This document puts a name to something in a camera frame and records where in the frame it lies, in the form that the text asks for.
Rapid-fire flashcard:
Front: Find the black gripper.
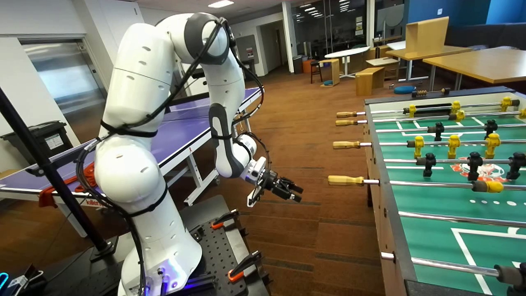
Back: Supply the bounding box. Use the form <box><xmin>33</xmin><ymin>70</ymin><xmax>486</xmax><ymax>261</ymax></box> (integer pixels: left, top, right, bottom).
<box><xmin>256</xmin><ymin>171</ymin><xmax>304</xmax><ymax>202</ymax></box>

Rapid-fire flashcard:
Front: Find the foosball rod with wooden handle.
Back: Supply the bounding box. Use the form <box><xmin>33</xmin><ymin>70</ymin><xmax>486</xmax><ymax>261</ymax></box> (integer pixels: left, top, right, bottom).
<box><xmin>327</xmin><ymin>176</ymin><xmax>526</xmax><ymax>192</ymax></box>

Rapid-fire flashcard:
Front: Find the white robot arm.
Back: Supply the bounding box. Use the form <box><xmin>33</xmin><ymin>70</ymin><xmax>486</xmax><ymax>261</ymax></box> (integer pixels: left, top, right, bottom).
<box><xmin>93</xmin><ymin>11</ymin><xmax>300</xmax><ymax>296</ymax></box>

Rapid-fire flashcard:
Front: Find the purple ping pong table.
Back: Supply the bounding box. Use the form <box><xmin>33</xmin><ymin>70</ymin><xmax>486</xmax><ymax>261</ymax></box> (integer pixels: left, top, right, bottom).
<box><xmin>0</xmin><ymin>85</ymin><xmax>263</xmax><ymax>243</ymax></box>

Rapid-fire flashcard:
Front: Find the foosball table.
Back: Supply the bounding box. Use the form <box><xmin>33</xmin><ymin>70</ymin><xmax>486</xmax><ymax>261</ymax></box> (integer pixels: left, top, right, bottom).
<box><xmin>366</xmin><ymin>90</ymin><xmax>526</xmax><ymax>296</ymax></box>

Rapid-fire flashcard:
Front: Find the black trash bin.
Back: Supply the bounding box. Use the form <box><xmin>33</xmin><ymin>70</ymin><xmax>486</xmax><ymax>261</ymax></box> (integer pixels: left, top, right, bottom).
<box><xmin>1</xmin><ymin>120</ymin><xmax>72</xmax><ymax>164</ymax></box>

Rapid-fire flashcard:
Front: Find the black tripod pole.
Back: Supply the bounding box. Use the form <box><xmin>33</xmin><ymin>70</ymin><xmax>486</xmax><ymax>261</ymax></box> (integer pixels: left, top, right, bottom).
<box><xmin>0</xmin><ymin>89</ymin><xmax>115</xmax><ymax>258</ymax></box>

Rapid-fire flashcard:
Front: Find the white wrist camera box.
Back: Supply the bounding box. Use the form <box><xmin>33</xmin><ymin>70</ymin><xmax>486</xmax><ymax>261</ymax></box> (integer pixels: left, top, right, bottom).
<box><xmin>241</xmin><ymin>156</ymin><xmax>266</xmax><ymax>182</ymax></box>

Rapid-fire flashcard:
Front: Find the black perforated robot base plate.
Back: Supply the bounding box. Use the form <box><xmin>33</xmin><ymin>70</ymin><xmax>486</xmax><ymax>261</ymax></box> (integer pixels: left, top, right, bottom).
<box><xmin>174</xmin><ymin>195</ymin><xmax>269</xmax><ymax>296</ymax></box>

